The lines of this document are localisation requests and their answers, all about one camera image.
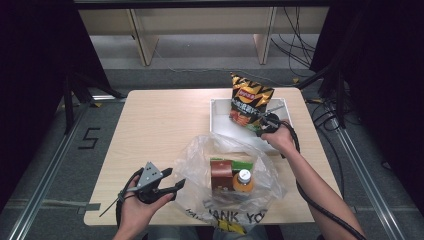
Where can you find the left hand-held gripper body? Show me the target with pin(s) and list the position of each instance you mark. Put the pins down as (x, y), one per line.
(148, 176)

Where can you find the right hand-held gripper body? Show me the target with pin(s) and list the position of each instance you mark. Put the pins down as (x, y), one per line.
(271, 121)

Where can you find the clear plastic shopping bag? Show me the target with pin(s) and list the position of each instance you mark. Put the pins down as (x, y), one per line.
(193, 160)

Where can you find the black orange chips bag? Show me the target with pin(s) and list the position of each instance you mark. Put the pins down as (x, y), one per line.
(250, 96)

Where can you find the green snack packet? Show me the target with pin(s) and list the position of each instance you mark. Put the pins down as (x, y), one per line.
(245, 165)

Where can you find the white plastic bin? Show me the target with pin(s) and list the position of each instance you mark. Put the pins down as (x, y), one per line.
(221, 123)

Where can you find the brown carton box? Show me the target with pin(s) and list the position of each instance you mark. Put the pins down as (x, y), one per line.
(221, 173)

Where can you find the orange juice bottle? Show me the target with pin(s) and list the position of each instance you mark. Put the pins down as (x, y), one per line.
(243, 185)

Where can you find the person's right hand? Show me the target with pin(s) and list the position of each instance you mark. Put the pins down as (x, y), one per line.
(281, 140)

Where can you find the person's left hand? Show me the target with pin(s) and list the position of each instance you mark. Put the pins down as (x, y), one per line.
(136, 213)

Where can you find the yellow tape piece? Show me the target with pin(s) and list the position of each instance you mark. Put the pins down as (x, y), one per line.
(316, 100)

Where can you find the black metal stand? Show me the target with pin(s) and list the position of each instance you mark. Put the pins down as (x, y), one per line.
(68, 103)
(339, 100)

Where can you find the beige wooden desk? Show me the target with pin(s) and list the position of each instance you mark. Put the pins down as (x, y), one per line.
(200, 20)

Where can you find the black curtain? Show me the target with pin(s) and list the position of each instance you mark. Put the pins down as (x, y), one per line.
(383, 66)
(33, 66)

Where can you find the aluminium floor rail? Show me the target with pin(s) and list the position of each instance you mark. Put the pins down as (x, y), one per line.
(366, 186)
(43, 186)

